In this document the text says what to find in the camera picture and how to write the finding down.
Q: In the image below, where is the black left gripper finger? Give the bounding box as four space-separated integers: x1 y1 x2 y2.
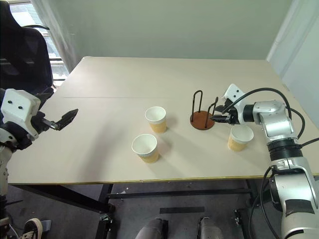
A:
51 109 79 131

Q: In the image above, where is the black tape strip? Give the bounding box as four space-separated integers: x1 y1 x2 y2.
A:
159 206 206 215

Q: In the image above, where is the black office chair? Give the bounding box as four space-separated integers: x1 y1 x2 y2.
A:
0 0 55 110

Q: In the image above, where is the yellow ribbed paper cup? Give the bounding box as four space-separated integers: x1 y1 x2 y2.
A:
145 106 167 134
227 126 255 152
131 133 160 164

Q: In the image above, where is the grey rounded left robot leg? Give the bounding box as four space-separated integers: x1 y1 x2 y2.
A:
136 217 168 239

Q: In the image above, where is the black stand foot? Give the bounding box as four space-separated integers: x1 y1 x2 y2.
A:
96 213 116 239
233 208 251 239

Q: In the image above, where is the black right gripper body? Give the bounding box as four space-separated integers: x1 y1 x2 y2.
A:
216 98 240 125

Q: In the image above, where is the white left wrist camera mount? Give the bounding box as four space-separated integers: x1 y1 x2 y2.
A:
0 89 41 140

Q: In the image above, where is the brown cup holder stand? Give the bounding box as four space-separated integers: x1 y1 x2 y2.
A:
189 91 220 130

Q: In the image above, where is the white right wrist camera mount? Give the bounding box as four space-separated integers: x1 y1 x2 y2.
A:
222 84 246 125

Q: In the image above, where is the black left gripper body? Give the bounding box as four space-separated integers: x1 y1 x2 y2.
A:
29 111 57 138

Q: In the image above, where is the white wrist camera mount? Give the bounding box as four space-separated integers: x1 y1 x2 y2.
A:
222 84 246 125
0 89 41 140

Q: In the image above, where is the window with blinds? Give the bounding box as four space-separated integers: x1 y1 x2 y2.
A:
11 0 69 88

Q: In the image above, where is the black sneaker with white laces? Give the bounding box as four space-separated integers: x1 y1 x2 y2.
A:
21 218 42 239

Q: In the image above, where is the black metal table frame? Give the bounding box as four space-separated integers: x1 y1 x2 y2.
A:
8 178 265 239

